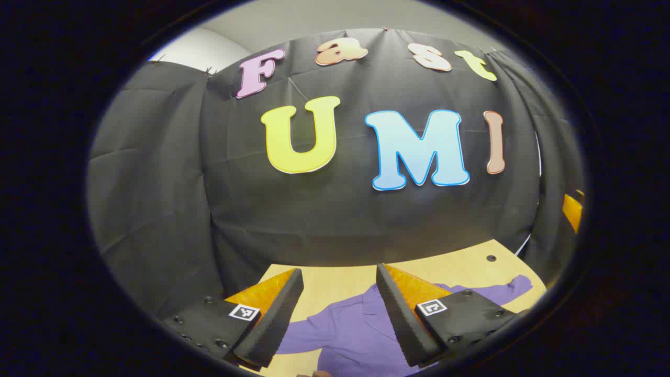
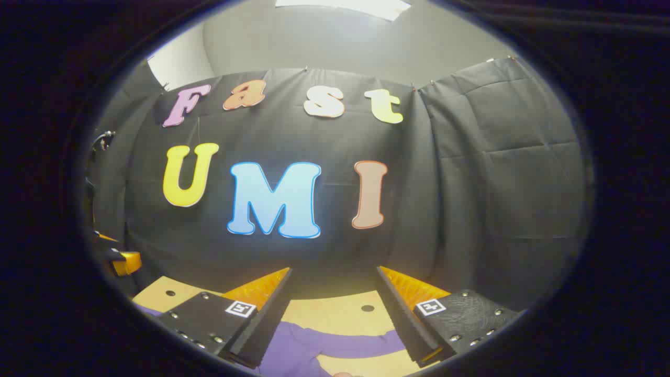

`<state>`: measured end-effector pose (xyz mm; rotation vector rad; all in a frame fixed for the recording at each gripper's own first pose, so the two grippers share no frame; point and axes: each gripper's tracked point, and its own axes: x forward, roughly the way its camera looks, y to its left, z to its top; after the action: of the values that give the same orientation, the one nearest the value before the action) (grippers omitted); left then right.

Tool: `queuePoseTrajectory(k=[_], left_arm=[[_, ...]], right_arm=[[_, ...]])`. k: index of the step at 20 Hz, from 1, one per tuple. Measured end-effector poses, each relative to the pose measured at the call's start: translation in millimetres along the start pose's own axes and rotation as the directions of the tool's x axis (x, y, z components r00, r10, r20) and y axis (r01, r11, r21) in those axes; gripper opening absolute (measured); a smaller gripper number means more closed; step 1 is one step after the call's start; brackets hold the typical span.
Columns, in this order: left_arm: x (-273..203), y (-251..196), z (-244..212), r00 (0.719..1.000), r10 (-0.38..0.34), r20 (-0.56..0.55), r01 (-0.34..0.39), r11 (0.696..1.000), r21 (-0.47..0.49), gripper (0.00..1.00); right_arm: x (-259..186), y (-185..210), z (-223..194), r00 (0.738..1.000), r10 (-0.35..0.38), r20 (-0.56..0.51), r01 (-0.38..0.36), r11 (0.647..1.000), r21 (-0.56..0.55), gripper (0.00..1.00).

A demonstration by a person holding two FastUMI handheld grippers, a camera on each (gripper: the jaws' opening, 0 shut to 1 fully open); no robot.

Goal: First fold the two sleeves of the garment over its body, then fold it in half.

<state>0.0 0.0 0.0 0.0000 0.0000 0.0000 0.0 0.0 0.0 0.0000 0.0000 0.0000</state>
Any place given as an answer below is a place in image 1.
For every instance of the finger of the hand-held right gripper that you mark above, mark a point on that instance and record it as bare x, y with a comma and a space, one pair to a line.
573, 210

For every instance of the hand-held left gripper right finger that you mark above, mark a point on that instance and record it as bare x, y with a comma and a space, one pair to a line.
400, 319

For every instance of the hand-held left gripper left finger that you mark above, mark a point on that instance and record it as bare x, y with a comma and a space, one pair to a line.
277, 319

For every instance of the purple knit cardigan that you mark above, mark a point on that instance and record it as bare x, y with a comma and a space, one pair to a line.
356, 335

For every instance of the black backdrop cloth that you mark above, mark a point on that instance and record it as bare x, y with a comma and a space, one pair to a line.
366, 225

